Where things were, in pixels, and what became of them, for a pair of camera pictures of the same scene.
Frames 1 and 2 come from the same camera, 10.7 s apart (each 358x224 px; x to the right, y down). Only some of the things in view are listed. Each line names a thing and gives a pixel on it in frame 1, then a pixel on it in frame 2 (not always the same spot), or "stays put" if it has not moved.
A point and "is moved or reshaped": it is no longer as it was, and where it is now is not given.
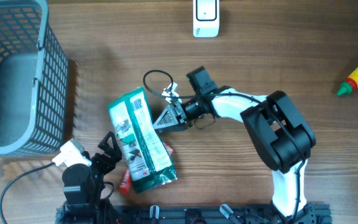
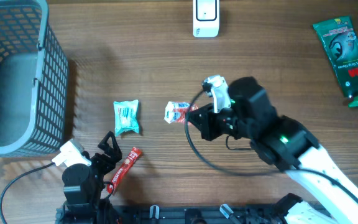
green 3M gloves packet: x=148 y=157 -> x=348 y=56
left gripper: x=115 y=153 stays put
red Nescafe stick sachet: x=125 y=183 -> x=128 y=163
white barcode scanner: x=206 y=18 stays put
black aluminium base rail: x=293 y=213 stays put
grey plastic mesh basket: x=24 y=80 stays put
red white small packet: x=169 y=149 is moved or reshaped
